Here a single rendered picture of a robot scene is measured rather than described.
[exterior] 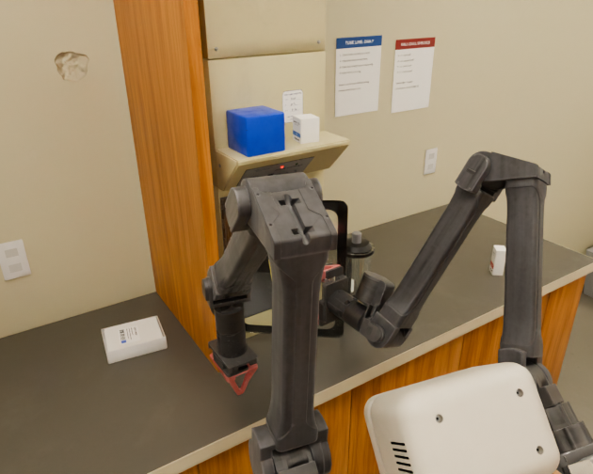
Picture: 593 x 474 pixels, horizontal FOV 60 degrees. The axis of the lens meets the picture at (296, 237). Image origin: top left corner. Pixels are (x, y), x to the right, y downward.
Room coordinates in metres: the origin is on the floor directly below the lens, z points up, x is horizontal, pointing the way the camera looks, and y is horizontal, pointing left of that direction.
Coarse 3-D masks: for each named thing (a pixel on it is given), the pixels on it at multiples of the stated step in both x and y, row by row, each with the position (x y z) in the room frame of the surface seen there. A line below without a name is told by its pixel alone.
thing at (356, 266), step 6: (372, 246) 1.35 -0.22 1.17; (348, 252) 1.32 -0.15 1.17; (366, 252) 1.32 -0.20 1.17; (348, 258) 1.32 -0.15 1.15; (354, 258) 1.30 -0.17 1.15; (360, 258) 1.30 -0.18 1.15; (366, 258) 1.32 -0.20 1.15; (348, 264) 1.32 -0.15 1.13; (354, 264) 1.31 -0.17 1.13; (360, 264) 1.31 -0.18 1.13; (366, 264) 1.32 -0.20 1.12; (348, 270) 1.32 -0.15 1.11; (354, 270) 1.31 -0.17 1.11; (360, 270) 1.31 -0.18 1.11; (366, 270) 1.32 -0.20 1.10; (348, 276) 1.32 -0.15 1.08; (354, 276) 1.31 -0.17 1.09; (360, 276) 1.31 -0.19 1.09; (348, 282) 1.32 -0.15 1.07; (354, 282) 1.31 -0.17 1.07; (348, 288) 1.32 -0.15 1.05; (354, 288) 1.31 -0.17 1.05; (354, 294) 1.31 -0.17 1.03
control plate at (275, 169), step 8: (296, 160) 1.21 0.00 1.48; (304, 160) 1.22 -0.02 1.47; (256, 168) 1.15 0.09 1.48; (264, 168) 1.17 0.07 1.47; (272, 168) 1.18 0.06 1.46; (280, 168) 1.21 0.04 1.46; (288, 168) 1.22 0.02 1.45; (296, 168) 1.25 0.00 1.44; (304, 168) 1.27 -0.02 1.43; (248, 176) 1.16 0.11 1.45; (256, 176) 1.18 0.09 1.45; (240, 184) 1.18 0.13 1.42
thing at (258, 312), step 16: (336, 208) 1.15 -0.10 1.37; (336, 224) 1.15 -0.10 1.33; (336, 256) 1.15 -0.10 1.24; (256, 272) 1.17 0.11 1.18; (256, 288) 1.18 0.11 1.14; (320, 288) 1.15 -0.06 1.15; (256, 304) 1.18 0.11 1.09; (256, 320) 1.18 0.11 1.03; (336, 320) 1.15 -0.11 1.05; (320, 336) 1.15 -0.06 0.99; (336, 336) 1.15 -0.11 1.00
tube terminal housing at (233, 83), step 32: (224, 64) 1.21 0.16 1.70; (256, 64) 1.26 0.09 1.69; (288, 64) 1.30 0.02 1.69; (320, 64) 1.36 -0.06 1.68; (224, 96) 1.21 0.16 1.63; (256, 96) 1.25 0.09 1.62; (320, 96) 1.36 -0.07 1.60; (224, 128) 1.21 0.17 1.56; (288, 128) 1.30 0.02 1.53; (320, 128) 1.36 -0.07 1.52; (224, 192) 1.20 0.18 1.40
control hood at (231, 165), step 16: (288, 144) 1.23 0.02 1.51; (304, 144) 1.23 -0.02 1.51; (320, 144) 1.22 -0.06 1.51; (336, 144) 1.24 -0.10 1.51; (224, 160) 1.15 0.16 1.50; (240, 160) 1.10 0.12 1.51; (256, 160) 1.12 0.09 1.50; (272, 160) 1.15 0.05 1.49; (288, 160) 1.19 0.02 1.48; (320, 160) 1.27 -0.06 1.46; (224, 176) 1.15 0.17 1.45; (240, 176) 1.14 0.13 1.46
